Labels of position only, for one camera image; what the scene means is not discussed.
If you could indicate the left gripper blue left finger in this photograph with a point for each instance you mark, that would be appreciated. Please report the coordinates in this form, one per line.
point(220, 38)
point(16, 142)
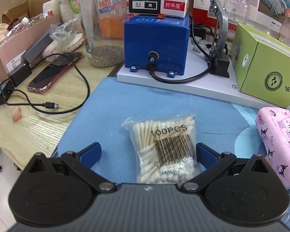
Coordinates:
point(90, 155)

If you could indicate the blue F-400 machine box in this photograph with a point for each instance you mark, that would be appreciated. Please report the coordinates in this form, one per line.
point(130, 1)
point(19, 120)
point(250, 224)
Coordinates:
point(161, 42)

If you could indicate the black white red pen box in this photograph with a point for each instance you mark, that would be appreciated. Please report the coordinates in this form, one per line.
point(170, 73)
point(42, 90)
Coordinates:
point(172, 8)

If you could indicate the black power adapter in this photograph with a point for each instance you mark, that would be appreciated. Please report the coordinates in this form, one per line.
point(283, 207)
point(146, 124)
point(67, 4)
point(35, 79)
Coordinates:
point(15, 78)

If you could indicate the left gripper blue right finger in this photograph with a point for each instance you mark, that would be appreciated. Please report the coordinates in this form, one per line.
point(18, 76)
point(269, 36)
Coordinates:
point(206, 156)

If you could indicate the blue cloth mat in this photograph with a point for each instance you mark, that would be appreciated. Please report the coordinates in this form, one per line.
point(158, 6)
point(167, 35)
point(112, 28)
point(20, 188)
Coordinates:
point(220, 125)

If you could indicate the pink-lid clear bottle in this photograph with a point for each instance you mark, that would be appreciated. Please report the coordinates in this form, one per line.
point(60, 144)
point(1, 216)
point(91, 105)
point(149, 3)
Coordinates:
point(284, 33)

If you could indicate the brown cardboard tray box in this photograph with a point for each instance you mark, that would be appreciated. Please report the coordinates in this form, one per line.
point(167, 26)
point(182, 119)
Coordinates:
point(17, 45)

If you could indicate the stack of paper cups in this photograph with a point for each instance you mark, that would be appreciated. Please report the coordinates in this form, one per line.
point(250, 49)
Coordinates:
point(68, 9)

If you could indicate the red-edged smartphone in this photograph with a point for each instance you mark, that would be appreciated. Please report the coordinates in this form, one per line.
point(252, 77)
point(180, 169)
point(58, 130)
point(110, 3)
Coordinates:
point(51, 73)

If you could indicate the pink Kuromi tissue pack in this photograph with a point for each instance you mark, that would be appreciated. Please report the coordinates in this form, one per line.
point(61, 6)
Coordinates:
point(273, 124)

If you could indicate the cotton swab bag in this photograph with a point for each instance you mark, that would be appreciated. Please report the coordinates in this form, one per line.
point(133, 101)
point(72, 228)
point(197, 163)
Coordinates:
point(165, 149)

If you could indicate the green cardboard box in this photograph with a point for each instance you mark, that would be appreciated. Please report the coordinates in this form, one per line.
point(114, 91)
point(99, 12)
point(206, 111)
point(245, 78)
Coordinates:
point(262, 65)

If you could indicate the red-lid clear jar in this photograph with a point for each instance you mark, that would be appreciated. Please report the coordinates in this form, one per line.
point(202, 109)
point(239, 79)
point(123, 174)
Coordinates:
point(237, 12)

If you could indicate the tall clear plastic jar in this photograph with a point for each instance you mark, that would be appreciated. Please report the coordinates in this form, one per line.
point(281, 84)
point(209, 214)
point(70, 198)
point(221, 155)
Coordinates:
point(103, 26)

